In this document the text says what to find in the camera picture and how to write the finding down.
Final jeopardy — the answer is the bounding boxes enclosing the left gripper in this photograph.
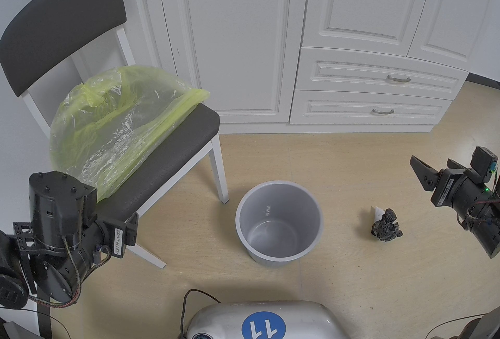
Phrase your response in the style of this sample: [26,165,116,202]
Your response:
[80,211,140,266]

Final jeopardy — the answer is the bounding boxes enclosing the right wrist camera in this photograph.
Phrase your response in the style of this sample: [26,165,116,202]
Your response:
[470,146,500,185]

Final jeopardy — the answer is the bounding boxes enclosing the yellow plastic bag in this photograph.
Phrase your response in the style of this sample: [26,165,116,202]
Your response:
[49,65,211,202]

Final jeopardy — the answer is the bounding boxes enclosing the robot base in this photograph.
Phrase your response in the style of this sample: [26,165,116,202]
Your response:
[184,300,350,339]

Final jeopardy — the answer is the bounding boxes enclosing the white wardrobe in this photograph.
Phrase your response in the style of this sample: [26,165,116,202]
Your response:
[39,0,497,135]

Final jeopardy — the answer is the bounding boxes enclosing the crumpled black plastic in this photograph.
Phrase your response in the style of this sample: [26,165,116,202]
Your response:
[370,208,404,244]

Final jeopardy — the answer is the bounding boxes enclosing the black cable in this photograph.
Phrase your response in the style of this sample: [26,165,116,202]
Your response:
[427,313,489,339]
[180,289,223,336]

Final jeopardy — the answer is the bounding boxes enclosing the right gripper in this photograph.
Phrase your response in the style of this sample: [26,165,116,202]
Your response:
[410,155,493,213]

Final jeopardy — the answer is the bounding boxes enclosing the white trash bin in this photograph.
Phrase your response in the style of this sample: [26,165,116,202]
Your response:
[235,180,324,268]

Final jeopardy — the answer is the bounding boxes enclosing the white chair with grey cushions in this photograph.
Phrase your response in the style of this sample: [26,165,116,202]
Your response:
[0,0,229,270]

